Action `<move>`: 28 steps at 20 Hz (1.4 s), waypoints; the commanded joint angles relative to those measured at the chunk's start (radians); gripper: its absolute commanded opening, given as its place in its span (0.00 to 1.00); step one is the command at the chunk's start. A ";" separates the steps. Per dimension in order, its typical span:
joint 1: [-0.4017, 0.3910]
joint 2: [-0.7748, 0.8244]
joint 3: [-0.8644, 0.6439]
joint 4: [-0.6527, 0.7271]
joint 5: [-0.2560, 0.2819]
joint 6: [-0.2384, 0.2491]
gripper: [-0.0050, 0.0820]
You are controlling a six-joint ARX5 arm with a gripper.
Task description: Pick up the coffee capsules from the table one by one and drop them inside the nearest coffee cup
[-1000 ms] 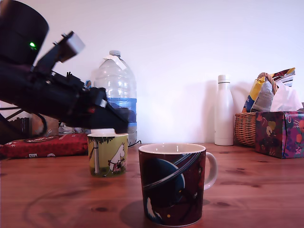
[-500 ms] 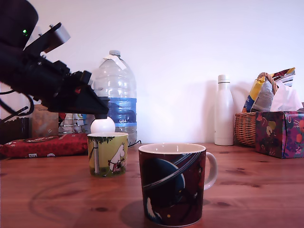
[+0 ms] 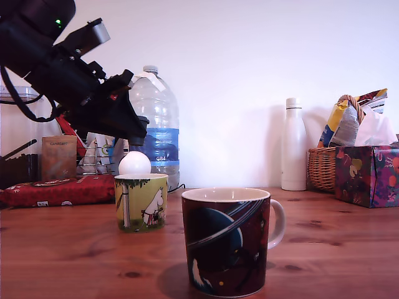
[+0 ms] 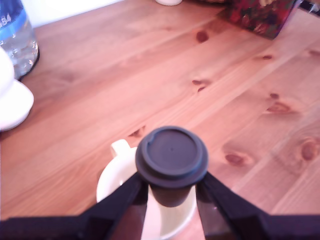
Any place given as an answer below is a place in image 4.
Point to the black coffee capsule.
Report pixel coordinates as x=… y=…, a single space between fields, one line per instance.
x=172 y=155

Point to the yellow green cartoon mug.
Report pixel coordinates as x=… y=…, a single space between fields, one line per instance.
x=120 y=175

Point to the floral tissue box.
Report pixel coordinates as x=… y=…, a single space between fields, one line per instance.
x=260 y=15

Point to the large clear water bottle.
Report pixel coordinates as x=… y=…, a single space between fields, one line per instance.
x=15 y=37

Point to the white metal bottle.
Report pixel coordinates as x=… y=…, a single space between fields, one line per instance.
x=168 y=2

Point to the small white round camera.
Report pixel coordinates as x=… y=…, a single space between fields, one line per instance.
x=12 y=105

